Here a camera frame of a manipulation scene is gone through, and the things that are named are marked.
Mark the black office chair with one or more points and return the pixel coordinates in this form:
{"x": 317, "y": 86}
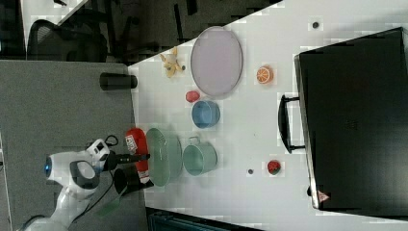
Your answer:
{"x": 50, "y": 42}

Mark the red ketchup bottle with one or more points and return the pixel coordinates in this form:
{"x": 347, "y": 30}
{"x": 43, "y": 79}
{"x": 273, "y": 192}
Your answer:
{"x": 137, "y": 145}

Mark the blue bowl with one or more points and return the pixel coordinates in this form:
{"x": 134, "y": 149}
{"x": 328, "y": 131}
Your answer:
{"x": 205, "y": 114}

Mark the blue metal frame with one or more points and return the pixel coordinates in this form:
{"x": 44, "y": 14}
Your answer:
{"x": 161, "y": 220}

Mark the toy orange slice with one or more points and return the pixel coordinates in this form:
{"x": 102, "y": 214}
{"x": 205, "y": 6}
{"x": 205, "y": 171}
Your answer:
{"x": 264, "y": 75}

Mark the silver black toaster oven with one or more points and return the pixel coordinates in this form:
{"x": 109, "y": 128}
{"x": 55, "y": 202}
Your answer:
{"x": 354, "y": 112}

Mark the toy strawberry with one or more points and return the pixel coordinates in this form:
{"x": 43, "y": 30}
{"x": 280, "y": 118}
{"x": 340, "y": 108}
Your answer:
{"x": 192, "y": 96}

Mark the small red toy fruit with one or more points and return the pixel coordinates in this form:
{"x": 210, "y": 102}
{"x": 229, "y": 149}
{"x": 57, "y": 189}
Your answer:
{"x": 274, "y": 167}

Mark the black round container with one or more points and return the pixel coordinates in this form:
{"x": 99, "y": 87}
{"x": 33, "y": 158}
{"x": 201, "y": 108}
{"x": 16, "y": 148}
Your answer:
{"x": 127, "y": 180}

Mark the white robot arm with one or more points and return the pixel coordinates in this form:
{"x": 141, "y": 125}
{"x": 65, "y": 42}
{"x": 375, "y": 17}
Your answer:
{"x": 78, "y": 172}

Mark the black cylinder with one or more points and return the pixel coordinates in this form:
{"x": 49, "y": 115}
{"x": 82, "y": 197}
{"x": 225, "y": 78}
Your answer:
{"x": 116, "y": 81}

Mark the toy peeled banana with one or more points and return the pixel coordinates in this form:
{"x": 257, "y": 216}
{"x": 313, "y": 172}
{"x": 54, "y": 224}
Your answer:
{"x": 171, "y": 64}

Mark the lilac round plate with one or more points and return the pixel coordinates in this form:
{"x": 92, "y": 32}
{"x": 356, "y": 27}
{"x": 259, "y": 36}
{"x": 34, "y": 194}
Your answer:
{"x": 216, "y": 61}

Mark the green oval strainer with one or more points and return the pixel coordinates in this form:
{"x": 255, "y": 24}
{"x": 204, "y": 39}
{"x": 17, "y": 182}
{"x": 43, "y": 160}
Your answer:
{"x": 165, "y": 162}

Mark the green mug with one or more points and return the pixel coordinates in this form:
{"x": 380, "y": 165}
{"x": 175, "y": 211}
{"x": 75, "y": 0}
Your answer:
{"x": 199, "y": 157}

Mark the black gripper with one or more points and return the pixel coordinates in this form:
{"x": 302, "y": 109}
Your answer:
{"x": 113, "y": 160}

